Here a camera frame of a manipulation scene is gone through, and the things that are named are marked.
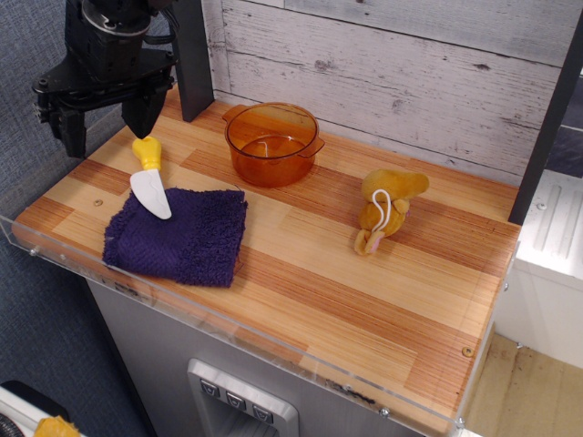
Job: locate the dark grey left post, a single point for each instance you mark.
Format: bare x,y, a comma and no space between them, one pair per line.
193,68

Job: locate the silver dispenser panel with buttons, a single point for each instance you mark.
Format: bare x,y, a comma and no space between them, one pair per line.
229,406

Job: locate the yellow handled white toy knife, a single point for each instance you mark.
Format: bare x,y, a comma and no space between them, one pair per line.
147,185

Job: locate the dark grey right post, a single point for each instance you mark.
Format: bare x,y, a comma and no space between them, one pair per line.
557,108

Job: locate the dark grey post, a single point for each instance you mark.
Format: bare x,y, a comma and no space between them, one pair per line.
557,108
193,68

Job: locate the orange transparent plastic pot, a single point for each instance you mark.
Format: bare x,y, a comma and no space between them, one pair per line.
273,144

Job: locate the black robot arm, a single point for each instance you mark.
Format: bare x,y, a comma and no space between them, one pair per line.
159,25

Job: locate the yellow plush toy animal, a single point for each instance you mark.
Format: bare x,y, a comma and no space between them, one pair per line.
387,194

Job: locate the clear acrylic table guard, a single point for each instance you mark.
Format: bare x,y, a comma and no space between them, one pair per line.
399,332

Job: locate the yellow object bottom left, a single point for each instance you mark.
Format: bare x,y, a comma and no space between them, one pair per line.
56,427

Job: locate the purple terry cloth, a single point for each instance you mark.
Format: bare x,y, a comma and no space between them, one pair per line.
199,245

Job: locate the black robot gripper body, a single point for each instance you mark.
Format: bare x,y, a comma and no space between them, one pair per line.
106,54

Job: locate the grey toy fridge cabinet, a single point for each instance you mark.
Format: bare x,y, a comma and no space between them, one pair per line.
156,348

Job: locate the white toy sink unit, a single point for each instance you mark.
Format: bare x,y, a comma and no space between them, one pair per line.
541,303

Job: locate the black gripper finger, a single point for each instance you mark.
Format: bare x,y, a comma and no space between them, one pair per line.
68,125
141,109

